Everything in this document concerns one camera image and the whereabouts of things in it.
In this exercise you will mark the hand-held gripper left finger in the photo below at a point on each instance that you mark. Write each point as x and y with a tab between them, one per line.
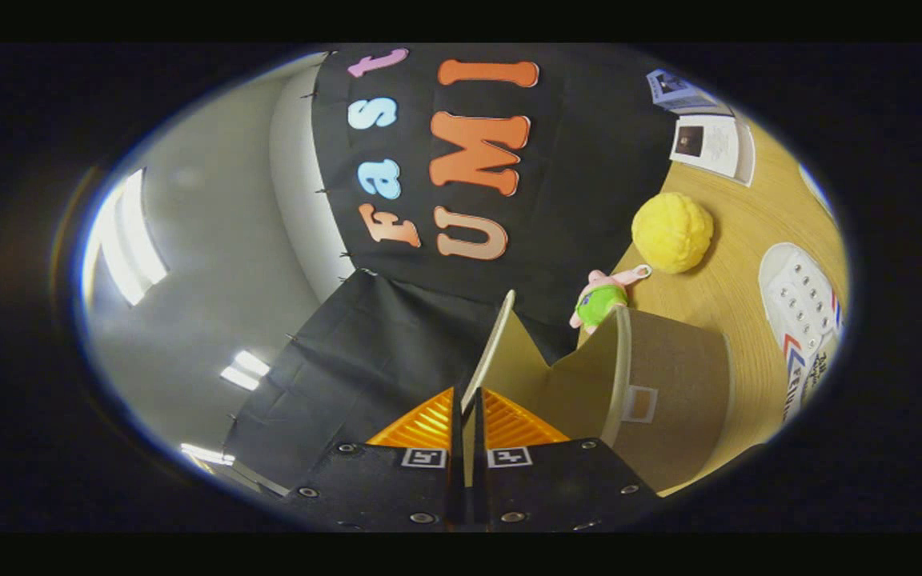
456	448

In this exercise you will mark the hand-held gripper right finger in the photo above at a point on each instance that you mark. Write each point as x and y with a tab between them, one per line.
479	448

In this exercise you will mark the beige fabric storage box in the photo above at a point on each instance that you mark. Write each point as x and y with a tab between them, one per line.
669	384

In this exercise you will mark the pink and green plush toy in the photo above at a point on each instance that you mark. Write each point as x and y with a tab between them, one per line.
599	302

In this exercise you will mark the ceiling light panel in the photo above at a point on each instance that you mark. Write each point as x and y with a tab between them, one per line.
246	370
206	454
141	240

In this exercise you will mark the black backdrop cloth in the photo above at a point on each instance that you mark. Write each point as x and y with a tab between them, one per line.
581	200

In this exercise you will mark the yellow round plush ball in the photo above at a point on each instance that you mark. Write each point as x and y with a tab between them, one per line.
671	232

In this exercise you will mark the white book with dark photo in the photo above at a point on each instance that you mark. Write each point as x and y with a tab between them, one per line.
715	148

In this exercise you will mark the blue cover book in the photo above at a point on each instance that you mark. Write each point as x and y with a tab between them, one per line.
677	90

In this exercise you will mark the grey paperback book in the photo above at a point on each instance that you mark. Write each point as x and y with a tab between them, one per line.
719	110

